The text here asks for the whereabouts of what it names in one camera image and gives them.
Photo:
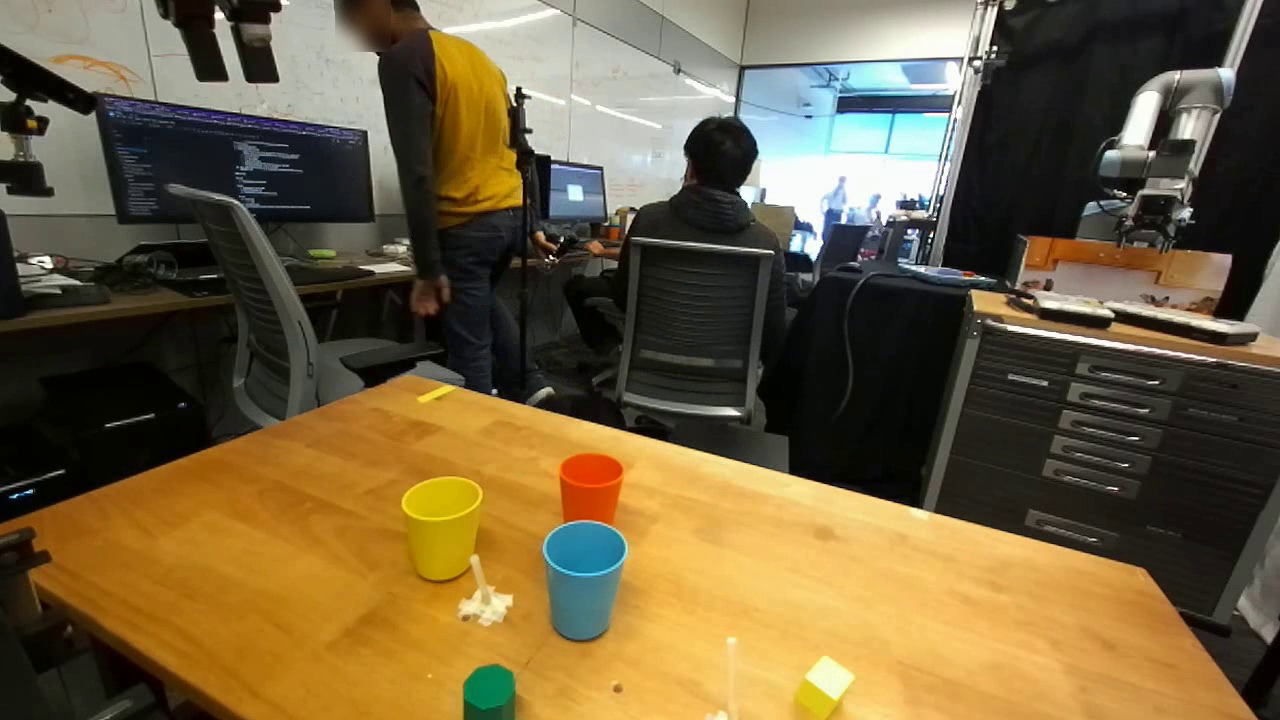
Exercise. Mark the orange plastic cup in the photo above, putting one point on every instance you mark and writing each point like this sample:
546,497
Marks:
589,489

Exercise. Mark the orange cardboard box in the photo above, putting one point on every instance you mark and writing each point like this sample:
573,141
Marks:
1121,275

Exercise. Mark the large computer monitor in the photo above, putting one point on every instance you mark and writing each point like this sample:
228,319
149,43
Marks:
240,162

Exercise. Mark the small white plastic piece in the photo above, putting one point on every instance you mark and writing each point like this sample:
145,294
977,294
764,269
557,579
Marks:
487,611

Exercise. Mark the grey mesh office chair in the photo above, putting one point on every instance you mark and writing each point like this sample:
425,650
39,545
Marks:
693,325

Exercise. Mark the black computer case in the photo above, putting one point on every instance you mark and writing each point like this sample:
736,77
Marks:
106,426

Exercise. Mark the grey high-back office chair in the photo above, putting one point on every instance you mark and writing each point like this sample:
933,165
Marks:
264,322

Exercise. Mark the person in yellow shirt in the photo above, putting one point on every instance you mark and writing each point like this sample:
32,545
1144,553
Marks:
472,132

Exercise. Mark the small computer monitor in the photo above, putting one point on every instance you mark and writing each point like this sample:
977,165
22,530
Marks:
579,189

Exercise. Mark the yellow cube block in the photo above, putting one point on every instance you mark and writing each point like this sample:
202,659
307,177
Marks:
827,691

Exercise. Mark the blue plastic cup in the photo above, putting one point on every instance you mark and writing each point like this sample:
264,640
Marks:
583,592

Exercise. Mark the yellow tape strip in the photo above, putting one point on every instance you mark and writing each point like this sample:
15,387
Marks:
434,393

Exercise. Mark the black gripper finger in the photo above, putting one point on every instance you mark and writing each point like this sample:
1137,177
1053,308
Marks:
202,43
252,43

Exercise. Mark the yellow plastic cup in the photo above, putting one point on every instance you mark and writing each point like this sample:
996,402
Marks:
442,533

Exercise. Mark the black keyboard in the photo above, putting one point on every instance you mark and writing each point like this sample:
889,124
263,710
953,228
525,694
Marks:
1066,308
1184,322

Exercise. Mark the silver background robot arm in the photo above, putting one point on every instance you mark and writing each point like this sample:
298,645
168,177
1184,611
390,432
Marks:
1163,123

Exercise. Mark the green cylinder block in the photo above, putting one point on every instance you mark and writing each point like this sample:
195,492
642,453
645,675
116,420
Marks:
491,694

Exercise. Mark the black camera on mount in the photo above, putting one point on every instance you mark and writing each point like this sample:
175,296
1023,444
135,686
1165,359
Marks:
27,123

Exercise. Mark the black draped table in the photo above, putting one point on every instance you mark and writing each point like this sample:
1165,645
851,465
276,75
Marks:
880,374

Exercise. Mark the clear plastic stick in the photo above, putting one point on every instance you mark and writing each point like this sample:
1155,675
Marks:
729,675

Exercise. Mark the grey drawer cabinet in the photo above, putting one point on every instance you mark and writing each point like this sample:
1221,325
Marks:
1105,453

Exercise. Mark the person in black jacket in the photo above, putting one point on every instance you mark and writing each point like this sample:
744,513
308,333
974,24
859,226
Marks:
720,162

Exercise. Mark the wooden office desk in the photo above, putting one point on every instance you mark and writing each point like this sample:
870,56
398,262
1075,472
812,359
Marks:
120,308

